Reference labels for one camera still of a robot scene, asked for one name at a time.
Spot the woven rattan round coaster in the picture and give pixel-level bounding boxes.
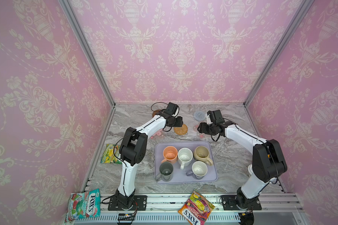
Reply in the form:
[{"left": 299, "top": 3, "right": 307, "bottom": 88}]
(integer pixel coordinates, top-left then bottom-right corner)
[{"left": 174, "top": 124, "right": 188, "bottom": 136}]

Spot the light blue knitted coaster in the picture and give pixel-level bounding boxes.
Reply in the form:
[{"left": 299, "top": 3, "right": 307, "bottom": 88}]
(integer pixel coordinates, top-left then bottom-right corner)
[{"left": 193, "top": 111, "right": 207, "bottom": 121}]

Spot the brown wooden round coaster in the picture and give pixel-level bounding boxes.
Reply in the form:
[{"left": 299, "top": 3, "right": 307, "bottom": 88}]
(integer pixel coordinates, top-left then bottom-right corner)
[{"left": 152, "top": 110, "right": 160, "bottom": 117}]

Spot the beige yellow mug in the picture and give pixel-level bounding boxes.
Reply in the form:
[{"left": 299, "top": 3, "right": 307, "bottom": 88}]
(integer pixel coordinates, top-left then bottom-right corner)
[{"left": 193, "top": 146, "right": 214, "bottom": 166}]

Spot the pink flower coaster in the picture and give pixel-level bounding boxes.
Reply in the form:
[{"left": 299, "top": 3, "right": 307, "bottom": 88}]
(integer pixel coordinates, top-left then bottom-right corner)
[
  {"left": 193, "top": 124, "right": 207, "bottom": 139},
  {"left": 150, "top": 129, "right": 164, "bottom": 139}
]

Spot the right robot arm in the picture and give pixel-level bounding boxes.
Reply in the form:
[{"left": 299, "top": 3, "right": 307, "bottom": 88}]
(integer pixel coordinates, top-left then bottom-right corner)
[{"left": 197, "top": 121, "right": 287, "bottom": 210}]

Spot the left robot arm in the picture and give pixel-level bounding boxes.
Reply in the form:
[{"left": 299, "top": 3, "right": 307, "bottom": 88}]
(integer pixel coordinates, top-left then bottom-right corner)
[{"left": 114, "top": 109, "right": 183, "bottom": 210}]

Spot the peach pink mug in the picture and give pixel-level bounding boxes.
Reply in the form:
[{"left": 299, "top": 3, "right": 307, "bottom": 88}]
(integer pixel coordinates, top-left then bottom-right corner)
[{"left": 161, "top": 146, "right": 178, "bottom": 164}]

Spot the white speckled mug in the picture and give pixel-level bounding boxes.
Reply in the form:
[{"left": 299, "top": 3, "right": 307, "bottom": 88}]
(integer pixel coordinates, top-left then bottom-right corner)
[{"left": 177, "top": 148, "right": 193, "bottom": 170}]

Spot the lavender plastic tray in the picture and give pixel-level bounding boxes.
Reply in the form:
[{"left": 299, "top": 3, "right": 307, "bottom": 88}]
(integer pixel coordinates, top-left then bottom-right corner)
[{"left": 155, "top": 141, "right": 218, "bottom": 184}]

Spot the lavender mug white inside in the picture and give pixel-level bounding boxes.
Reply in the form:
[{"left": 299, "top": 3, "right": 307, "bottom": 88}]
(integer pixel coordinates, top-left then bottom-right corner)
[{"left": 186, "top": 161, "right": 208, "bottom": 180}]

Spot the grey green mug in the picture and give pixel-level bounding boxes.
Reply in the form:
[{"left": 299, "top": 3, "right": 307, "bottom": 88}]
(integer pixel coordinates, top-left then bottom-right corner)
[{"left": 155, "top": 161, "right": 174, "bottom": 182}]

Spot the white lidded cup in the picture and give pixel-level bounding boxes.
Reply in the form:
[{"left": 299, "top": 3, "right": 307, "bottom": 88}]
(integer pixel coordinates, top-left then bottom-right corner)
[{"left": 247, "top": 165, "right": 254, "bottom": 177}]

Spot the yellow green Fox's candy bag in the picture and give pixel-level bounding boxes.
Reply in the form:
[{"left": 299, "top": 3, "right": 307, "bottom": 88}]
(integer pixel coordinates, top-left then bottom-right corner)
[{"left": 100, "top": 144, "right": 122, "bottom": 164}]

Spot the red Fox's candy bag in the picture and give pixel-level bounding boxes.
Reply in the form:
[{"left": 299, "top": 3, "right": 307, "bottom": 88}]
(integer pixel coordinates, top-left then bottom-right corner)
[{"left": 178, "top": 190, "right": 215, "bottom": 225}]

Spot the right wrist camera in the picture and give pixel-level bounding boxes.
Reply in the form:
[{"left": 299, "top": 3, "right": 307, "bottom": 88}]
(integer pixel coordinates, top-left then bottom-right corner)
[{"left": 206, "top": 110, "right": 225, "bottom": 125}]

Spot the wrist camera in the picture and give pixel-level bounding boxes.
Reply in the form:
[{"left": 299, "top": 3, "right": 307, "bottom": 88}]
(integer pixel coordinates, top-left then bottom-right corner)
[
  {"left": 206, "top": 110, "right": 225, "bottom": 125},
  {"left": 164, "top": 102, "right": 179, "bottom": 116}
]

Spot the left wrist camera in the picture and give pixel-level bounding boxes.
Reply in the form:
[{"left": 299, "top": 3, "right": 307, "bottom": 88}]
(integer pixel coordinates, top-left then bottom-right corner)
[{"left": 164, "top": 102, "right": 179, "bottom": 116}]

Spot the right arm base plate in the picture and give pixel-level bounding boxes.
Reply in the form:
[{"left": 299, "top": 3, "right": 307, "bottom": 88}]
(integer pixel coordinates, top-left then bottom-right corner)
[{"left": 219, "top": 195, "right": 262, "bottom": 211}]

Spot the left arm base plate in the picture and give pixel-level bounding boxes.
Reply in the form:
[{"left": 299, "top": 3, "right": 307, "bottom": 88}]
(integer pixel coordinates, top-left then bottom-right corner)
[{"left": 108, "top": 195, "right": 147, "bottom": 211}]

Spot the aluminium front rail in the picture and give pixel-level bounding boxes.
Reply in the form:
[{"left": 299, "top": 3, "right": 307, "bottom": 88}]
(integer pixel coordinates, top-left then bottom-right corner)
[{"left": 74, "top": 193, "right": 310, "bottom": 225}]

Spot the right aluminium corner post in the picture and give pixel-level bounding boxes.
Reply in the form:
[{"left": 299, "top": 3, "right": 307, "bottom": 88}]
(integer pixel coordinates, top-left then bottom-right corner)
[{"left": 243, "top": 0, "right": 314, "bottom": 108}]

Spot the aluminium corner post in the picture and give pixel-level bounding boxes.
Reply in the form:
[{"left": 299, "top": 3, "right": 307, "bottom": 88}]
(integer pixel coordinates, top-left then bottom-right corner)
[
  {"left": 243, "top": 0, "right": 314, "bottom": 108},
  {"left": 58, "top": 0, "right": 115, "bottom": 108}
]

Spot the left aluminium corner post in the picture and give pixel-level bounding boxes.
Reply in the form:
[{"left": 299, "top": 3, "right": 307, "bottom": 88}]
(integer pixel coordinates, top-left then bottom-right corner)
[{"left": 58, "top": 0, "right": 115, "bottom": 108}]

